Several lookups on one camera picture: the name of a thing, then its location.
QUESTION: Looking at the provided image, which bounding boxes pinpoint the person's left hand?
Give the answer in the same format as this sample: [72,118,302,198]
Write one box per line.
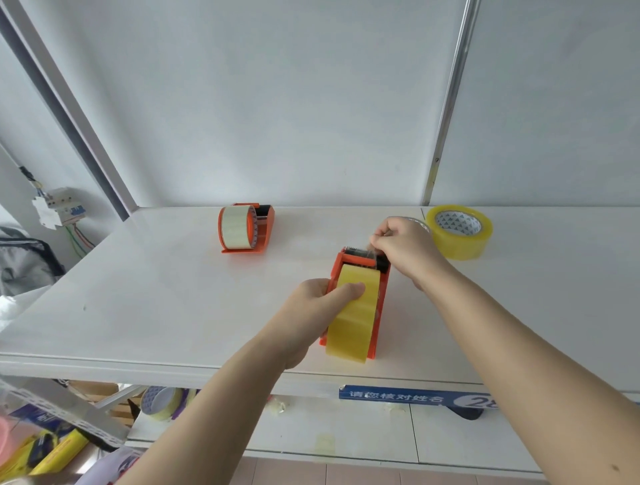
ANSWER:
[255,277,367,372]

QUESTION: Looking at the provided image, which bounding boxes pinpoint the person's right hand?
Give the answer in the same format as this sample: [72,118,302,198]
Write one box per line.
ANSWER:
[369,216,460,294]

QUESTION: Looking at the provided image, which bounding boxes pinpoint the yellow tape roll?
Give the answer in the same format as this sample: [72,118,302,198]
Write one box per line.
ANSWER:
[425,205,494,261]
[325,263,382,364]

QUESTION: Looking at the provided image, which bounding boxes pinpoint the orange tape dispenser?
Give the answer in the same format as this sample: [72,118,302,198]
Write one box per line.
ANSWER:
[319,246,392,362]
[217,203,276,254]

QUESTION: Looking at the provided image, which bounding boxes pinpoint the person's left forearm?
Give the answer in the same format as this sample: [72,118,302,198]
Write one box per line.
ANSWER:
[117,339,301,485]

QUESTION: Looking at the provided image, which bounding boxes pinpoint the person's right forearm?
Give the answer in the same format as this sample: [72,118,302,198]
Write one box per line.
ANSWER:
[421,268,640,485]

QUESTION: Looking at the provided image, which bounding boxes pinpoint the blue label strip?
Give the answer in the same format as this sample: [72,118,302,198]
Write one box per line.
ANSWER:
[339,384,499,410]

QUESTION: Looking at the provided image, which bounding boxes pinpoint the brown wooden crate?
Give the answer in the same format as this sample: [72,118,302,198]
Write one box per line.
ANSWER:
[67,381,146,426]

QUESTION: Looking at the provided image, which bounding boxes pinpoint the white red-printed plastic bag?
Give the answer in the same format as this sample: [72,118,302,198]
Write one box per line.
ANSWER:
[75,447,146,485]

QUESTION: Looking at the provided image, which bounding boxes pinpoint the white circuit breaker box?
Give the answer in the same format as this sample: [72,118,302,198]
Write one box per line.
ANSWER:
[32,187,87,231]

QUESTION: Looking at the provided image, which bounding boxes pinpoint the yellow packet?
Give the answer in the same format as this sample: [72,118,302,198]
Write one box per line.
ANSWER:
[0,428,90,478]

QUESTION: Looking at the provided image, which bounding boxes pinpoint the grey bag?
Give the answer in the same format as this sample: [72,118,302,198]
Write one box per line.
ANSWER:
[0,227,66,298]

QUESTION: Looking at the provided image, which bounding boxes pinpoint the blue packet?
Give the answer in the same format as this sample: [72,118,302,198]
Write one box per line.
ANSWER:
[9,404,76,436]

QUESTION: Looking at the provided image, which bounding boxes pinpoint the silver wall strip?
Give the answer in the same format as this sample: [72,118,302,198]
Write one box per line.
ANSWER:
[421,0,482,207]

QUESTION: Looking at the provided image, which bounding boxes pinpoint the coloured electric wires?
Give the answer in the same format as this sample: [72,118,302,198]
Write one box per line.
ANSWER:
[67,222,96,260]

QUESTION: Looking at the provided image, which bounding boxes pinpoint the white perforated shelf post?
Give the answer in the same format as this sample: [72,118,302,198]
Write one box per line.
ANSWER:
[0,374,131,450]

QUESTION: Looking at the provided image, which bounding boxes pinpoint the white and dark shelf post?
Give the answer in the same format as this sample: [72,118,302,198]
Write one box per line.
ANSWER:
[0,0,140,221]

